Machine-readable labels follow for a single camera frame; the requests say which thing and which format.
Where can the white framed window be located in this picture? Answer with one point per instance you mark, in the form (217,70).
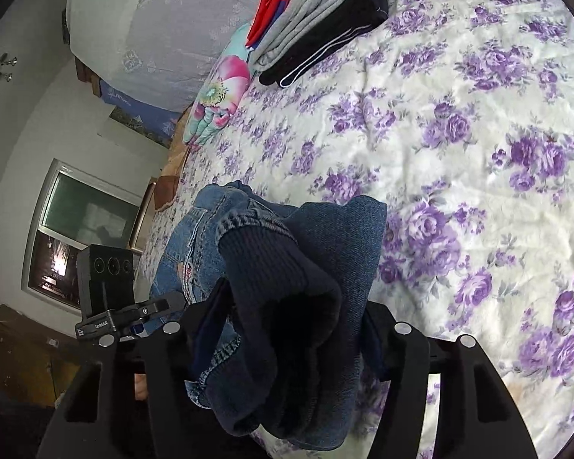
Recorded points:
(86,201)

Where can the large lilac lace pillow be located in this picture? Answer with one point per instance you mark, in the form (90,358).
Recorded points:
(162,33)

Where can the folded floral quilt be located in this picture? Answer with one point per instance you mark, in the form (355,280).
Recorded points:
(220,91)

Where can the folded grey garment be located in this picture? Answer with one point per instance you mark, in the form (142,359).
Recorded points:
(306,14)

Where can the wooden cabinet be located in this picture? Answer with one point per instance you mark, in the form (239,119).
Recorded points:
(24,358)

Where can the blue patterned pillow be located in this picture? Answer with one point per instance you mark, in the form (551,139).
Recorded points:
(134,98)

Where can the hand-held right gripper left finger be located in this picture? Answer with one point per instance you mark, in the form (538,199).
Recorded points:
(203,330)

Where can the blue denim pants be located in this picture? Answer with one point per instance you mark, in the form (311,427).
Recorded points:
(315,258)

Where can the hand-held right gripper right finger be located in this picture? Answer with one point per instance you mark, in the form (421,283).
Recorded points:
(373,344)

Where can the folded black garment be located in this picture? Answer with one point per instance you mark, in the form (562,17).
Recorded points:
(344,9)

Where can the folded red striped garment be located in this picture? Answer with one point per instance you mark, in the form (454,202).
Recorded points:
(272,5)

